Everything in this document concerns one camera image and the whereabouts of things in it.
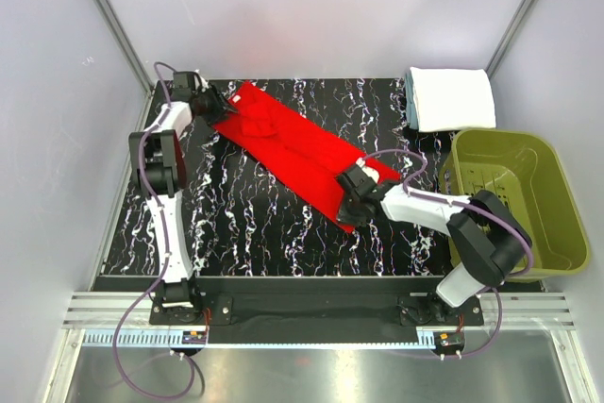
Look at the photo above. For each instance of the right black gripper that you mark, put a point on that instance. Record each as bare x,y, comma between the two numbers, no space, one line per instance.
348,219

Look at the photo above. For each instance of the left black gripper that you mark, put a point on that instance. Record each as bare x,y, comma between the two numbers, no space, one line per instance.
221,107

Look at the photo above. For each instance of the red t-shirt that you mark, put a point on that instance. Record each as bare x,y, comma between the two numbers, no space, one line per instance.
301,155

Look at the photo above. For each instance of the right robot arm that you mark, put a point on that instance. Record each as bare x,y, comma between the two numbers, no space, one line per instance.
488,239

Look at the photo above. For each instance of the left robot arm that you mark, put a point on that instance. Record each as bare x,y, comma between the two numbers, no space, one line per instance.
159,171

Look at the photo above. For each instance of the light blue folded t-shirt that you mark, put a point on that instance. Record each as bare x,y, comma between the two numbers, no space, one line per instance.
411,113

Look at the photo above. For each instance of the white folded t-shirt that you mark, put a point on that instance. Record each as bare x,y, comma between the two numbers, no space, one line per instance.
453,99

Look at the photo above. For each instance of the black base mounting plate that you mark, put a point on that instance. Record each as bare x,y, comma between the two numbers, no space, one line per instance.
406,301

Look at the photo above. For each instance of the olive green plastic basket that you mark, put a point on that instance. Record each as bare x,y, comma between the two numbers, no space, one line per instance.
526,175

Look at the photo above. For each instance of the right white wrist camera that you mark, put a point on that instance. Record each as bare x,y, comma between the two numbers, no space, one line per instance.
358,180

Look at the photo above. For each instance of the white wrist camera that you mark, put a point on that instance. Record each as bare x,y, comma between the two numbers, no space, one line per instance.
187,84
358,180

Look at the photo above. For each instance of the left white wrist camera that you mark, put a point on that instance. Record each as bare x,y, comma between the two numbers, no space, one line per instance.
187,84

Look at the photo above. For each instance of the left aluminium corner post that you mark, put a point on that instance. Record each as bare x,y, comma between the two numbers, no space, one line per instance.
125,45

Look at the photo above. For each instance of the aluminium corner post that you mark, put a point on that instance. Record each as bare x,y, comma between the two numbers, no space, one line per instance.
513,28
125,45

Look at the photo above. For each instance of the aluminium frame rail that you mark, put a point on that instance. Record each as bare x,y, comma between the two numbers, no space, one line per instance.
519,310

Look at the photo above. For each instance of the white slotted cable duct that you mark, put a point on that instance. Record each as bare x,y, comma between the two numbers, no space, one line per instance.
219,338

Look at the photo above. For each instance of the right aluminium corner post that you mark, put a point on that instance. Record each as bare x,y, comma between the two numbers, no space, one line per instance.
513,28

